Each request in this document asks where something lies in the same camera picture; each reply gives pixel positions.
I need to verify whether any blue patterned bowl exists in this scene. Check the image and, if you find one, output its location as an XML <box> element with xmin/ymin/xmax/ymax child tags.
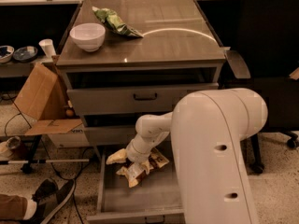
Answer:
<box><xmin>13</xmin><ymin>46</ymin><xmax>38</xmax><ymax>63</ymax></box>

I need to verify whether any brown chip bag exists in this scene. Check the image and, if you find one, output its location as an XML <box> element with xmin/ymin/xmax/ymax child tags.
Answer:
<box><xmin>116</xmin><ymin>147</ymin><xmax>169</xmax><ymax>188</ymax></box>

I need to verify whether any middle drawer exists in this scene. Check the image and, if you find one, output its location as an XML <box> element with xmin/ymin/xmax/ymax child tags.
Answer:
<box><xmin>84</xmin><ymin>125</ymin><xmax>135</xmax><ymax>146</ymax></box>

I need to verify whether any grey drawer cabinet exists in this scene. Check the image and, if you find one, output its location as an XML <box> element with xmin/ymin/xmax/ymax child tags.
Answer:
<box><xmin>55</xmin><ymin>0</ymin><xmax>226</xmax><ymax>156</ymax></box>

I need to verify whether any drawer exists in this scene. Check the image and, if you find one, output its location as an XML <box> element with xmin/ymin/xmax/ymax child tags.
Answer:
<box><xmin>84</xmin><ymin>125</ymin><xmax>135</xmax><ymax>146</ymax></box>
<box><xmin>67</xmin><ymin>83</ymin><xmax>218</xmax><ymax>115</ymax></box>
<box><xmin>87</xmin><ymin>142</ymin><xmax>185</xmax><ymax>224</ymax></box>

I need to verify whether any bottom drawer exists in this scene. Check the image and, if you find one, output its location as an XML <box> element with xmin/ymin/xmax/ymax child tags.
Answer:
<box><xmin>87</xmin><ymin>142</ymin><xmax>185</xmax><ymax>224</ymax></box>

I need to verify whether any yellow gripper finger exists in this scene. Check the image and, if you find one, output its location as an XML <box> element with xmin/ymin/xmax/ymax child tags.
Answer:
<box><xmin>141</xmin><ymin>161</ymin><xmax>150</xmax><ymax>174</ymax></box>
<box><xmin>106</xmin><ymin>148</ymin><xmax>127</xmax><ymax>165</ymax></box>

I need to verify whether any small brown cup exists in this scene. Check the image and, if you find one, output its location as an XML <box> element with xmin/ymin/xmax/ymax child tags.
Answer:
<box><xmin>0</xmin><ymin>136</ymin><xmax>28</xmax><ymax>160</ymax></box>

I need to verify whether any top drawer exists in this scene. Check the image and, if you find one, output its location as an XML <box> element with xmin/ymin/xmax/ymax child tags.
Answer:
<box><xmin>67</xmin><ymin>83</ymin><xmax>218</xmax><ymax>115</ymax></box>

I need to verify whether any white paper cup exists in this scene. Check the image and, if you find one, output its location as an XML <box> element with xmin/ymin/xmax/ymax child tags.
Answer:
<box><xmin>39</xmin><ymin>39</ymin><xmax>56</xmax><ymax>58</ymax></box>

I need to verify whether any white metal rod stand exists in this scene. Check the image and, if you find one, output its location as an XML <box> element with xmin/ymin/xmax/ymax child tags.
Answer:
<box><xmin>0</xmin><ymin>135</ymin><xmax>91</xmax><ymax>174</ymax></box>

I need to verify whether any dark sneaker shoe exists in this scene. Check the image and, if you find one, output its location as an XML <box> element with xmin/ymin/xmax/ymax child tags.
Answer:
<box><xmin>29</xmin><ymin>178</ymin><xmax>75</xmax><ymax>224</ymax></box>

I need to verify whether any black office chair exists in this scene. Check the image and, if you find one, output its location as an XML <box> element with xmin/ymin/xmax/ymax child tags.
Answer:
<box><xmin>218</xmin><ymin>0</ymin><xmax>299</xmax><ymax>175</ymax></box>

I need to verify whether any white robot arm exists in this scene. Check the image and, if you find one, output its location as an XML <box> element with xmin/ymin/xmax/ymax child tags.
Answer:
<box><xmin>107</xmin><ymin>88</ymin><xmax>268</xmax><ymax>224</ymax></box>

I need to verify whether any white patterned bowl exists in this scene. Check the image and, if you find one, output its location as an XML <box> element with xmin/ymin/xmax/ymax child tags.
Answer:
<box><xmin>0</xmin><ymin>45</ymin><xmax>14</xmax><ymax>63</ymax></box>

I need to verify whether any low grey shelf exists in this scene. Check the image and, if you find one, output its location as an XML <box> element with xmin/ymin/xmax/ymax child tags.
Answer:
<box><xmin>0</xmin><ymin>55</ymin><xmax>60</xmax><ymax>78</ymax></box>

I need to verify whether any green chip bag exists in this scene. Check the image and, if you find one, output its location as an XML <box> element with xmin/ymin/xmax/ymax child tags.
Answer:
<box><xmin>93</xmin><ymin>7</ymin><xmax>143</xmax><ymax>38</ymax></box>

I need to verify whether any black floor cable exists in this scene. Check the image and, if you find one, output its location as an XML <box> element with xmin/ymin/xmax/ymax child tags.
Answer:
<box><xmin>0</xmin><ymin>91</ymin><xmax>97</xmax><ymax>224</ymax></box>

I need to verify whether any brown trouser leg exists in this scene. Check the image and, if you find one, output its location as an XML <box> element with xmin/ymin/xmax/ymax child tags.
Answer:
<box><xmin>0</xmin><ymin>194</ymin><xmax>27</xmax><ymax>220</ymax></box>

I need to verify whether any open cardboard box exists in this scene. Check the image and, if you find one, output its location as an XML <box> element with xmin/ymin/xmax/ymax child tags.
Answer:
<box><xmin>14</xmin><ymin>63</ymin><xmax>82</xmax><ymax>136</ymax></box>

